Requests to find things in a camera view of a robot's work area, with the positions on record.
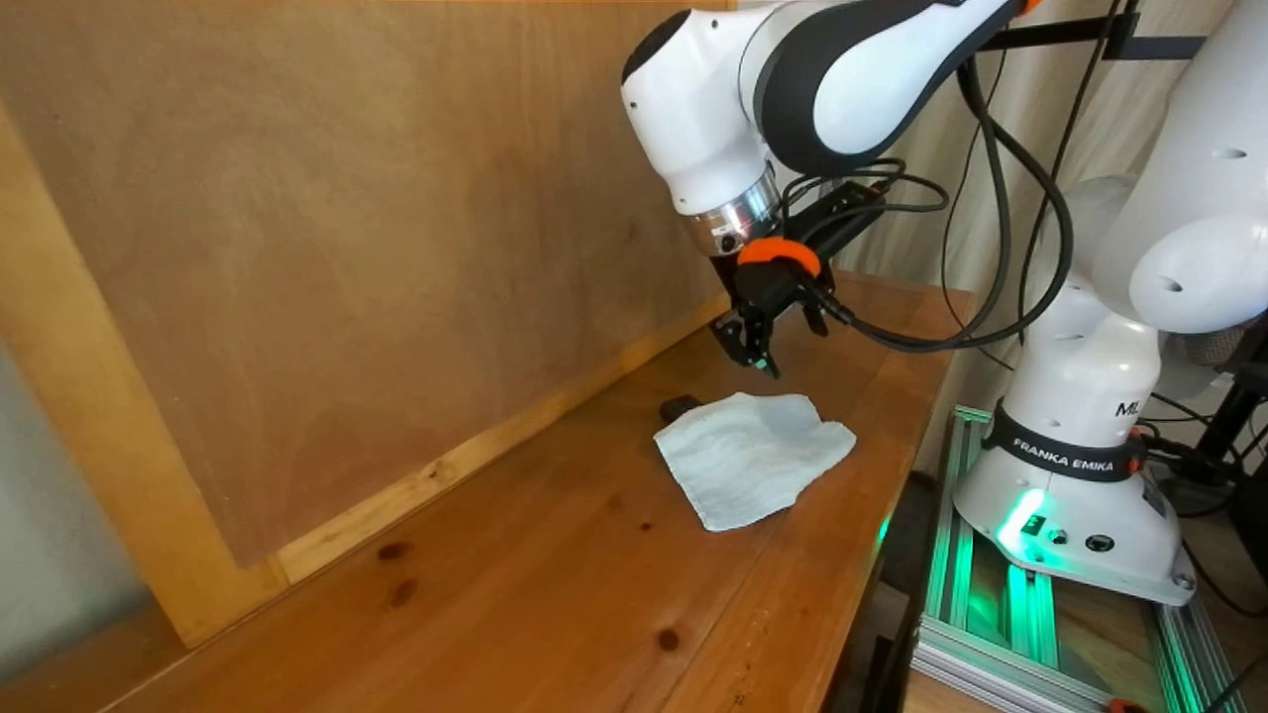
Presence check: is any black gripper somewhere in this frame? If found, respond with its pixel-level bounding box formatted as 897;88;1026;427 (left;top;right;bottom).
708;237;840;385

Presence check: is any light grey towel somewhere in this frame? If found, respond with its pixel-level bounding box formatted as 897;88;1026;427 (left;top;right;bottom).
651;389;861;540

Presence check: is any large wooden backdrop board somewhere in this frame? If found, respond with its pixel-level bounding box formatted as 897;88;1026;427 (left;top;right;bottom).
0;0;746;655

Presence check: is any orange wrist mount ring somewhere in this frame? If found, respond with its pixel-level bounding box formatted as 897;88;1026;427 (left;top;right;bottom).
733;233;833;284

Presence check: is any thick black cable bundle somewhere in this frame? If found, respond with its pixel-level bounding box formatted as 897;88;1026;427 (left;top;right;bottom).
776;0;1142;356

